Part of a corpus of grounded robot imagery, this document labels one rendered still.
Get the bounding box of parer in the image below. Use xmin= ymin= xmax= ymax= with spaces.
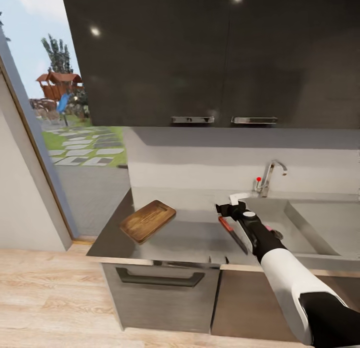
xmin=219 ymin=215 xmax=248 ymax=253

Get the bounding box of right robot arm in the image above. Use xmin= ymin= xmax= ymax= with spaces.
xmin=215 ymin=193 xmax=360 ymax=348

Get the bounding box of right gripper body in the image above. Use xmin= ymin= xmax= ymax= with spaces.
xmin=220 ymin=201 xmax=246 ymax=218

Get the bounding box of cutting board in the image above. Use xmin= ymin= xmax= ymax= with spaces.
xmin=119 ymin=200 xmax=176 ymax=243

